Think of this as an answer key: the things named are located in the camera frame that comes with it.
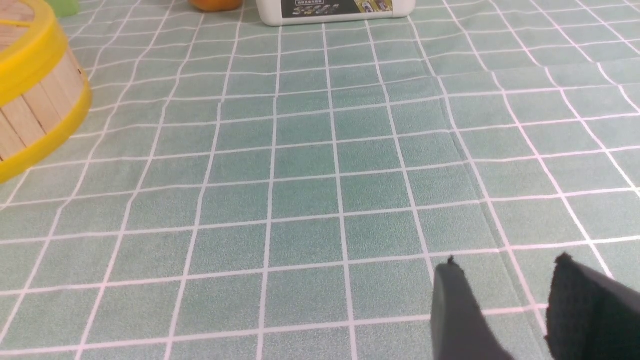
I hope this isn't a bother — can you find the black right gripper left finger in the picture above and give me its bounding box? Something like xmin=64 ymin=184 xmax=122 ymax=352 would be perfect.
xmin=430 ymin=256 xmax=514 ymax=360

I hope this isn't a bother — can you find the yellow bamboo steamer basket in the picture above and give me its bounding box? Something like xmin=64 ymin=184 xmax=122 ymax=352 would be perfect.
xmin=0 ymin=48 xmax=93 ymax=183

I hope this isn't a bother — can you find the green foam cube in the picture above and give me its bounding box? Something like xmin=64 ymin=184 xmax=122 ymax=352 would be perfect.
xmin=45 ymin=0 xmax=80 ymax=18

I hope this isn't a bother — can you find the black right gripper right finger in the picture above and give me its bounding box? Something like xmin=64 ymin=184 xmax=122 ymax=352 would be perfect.
xmin=545 ymin=253 xmax=640 ymax=360

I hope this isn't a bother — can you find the orange toy pear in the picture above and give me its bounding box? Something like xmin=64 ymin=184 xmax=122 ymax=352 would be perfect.
xmin=188 ymin=0 xmax=243 ymax=13

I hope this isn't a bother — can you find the green checkered tablecloth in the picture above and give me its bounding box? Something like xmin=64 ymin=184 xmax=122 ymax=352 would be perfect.
xmin=1 ymin=0 xmax=640 ymax=360

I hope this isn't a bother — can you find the yellow woven steamer lid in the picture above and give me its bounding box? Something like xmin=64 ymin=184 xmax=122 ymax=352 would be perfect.
xmin=0 ymin=0 xmax=68 ymax=106

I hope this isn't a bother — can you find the white box with green lid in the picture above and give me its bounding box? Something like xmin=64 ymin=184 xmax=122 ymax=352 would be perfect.
xmin=255 ymin=0 xmax=417 ymax=27

